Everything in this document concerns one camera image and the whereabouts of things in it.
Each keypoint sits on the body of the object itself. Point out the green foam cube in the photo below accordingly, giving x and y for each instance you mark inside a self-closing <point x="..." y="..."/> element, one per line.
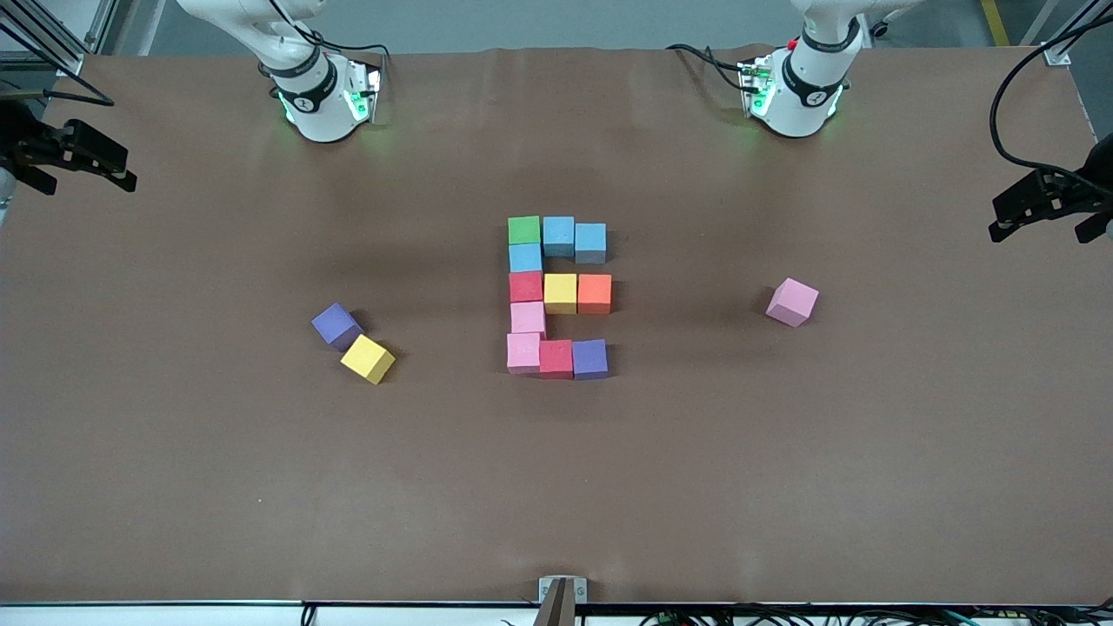
<point x="524" y="229"/>

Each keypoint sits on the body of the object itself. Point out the white table edge rail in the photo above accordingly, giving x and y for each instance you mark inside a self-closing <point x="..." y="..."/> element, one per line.
<point x="174" y="616"/>

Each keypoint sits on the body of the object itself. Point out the purple foam cube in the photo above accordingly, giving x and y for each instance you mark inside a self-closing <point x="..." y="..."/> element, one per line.
<point x="335" y="325"/>
<point x="589" y="358"/>

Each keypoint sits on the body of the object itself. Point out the brown table cover sheet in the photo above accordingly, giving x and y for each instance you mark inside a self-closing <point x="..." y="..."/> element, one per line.
<point x="556" y="504"/>

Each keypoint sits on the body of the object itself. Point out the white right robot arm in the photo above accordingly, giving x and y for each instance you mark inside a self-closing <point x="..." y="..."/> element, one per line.
<point x="322" y="104"/>

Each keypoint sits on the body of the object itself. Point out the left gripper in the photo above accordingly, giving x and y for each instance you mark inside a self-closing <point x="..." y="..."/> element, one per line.
<point x="1097" y="170"/>

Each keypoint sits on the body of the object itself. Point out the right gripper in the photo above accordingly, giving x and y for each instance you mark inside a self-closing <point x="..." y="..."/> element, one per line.
<point x="19" y="137"/>

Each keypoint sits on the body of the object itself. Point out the red foam cube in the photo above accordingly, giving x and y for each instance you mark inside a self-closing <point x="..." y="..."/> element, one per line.
<point x="556" y="358"/>
<point x="526" y="287"/>

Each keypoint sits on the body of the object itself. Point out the grey metal bracket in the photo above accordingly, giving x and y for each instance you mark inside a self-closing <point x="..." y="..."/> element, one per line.
<point x="581" y="591"/>

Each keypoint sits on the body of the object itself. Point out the orange foam cube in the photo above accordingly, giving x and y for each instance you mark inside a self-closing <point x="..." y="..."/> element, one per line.
<point x="595" y="293"/>

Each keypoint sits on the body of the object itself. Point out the pink foam cube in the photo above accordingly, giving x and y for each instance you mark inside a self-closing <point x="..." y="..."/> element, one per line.
<point x="523" y="353"/>
<point x="528" y="317"/>
<point x="792" y="301"/>

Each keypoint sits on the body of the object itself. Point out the blue foam cube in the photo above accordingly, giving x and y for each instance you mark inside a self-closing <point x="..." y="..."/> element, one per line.
<point x="590" y="243"/>
<point x="558" y="236"/>
<point x="525" y="258"/>

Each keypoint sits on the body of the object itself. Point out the aluminium frame profile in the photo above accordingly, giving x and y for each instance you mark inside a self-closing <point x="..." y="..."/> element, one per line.
<point x="1056" y="54"/>
<point x="69" y="63"/>

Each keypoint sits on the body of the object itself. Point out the yellow foam cube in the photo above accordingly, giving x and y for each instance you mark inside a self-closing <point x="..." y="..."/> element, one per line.
<point x="561" y="293"/>
<point x="366" y="356"/>

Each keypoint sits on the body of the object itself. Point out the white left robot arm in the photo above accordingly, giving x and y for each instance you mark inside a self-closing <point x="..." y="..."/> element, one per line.
<point x="804" y="96"/>

